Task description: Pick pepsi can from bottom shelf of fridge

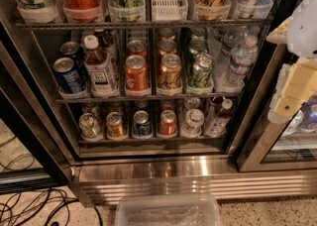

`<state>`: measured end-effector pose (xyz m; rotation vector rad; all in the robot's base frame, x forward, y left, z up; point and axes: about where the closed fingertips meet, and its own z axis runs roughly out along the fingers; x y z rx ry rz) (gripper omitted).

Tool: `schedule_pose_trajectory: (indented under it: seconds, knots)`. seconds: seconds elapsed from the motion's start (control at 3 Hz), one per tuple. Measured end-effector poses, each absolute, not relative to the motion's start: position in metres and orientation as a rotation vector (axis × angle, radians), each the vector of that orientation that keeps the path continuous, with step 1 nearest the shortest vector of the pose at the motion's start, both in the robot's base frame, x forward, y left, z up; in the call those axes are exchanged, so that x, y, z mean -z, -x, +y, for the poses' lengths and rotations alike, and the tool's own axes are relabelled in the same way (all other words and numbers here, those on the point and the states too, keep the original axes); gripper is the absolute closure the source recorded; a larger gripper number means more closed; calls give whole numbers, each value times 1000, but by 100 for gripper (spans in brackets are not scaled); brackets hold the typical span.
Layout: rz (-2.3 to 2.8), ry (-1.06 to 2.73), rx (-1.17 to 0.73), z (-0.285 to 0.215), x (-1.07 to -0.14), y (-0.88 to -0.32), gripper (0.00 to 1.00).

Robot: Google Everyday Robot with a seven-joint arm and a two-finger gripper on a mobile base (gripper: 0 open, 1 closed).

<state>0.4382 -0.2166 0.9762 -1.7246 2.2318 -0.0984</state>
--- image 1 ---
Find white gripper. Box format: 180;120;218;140
266;0;317;124

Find blue pepsi can bottom shelf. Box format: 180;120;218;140
133;111;152;137

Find blue pepsi can shelf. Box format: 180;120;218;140
53;57;85;94
133;111;152;137

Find water bottle middle shelf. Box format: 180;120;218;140
223;35;258;91

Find tea bottle bottom shelf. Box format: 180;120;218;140
204;99;233;138

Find fridge glass door right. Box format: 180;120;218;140
227;43;317;172

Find rear green can middle shelf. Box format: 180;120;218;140
188;39;209;58

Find clear water bottle bottom shelf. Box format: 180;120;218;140
181;109;204;138

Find rear gold can middle shelf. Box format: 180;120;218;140
158;40;177;57

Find red coke can bottom shelf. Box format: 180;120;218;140
158;110;177;136

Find red coke can shelf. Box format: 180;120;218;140
125;55;149;91
158;110;177;136

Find red coke can middle shelf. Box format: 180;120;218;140
125;55;149;91

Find rear coke can middle shelf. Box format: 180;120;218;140
127;39;148;58

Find blue pepsi can behind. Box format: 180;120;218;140
135;100;150;112

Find orange can bottom shelf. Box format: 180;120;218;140
106;112;126;138

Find green white can bottom shelf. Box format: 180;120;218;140
79;113;102;140

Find rear pepsi can middle shelf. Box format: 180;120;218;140
60;42;84;67

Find blue pepsi can middle shelf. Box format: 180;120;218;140
53;57;85;94

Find steel fridge bottom grille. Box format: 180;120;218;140
70;156;317;207

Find tea bottle white cap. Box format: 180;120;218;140
84;35;118;97

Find clear plastic container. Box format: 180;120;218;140
115;193;223;226

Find black floor cables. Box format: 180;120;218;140
0;135;104;226

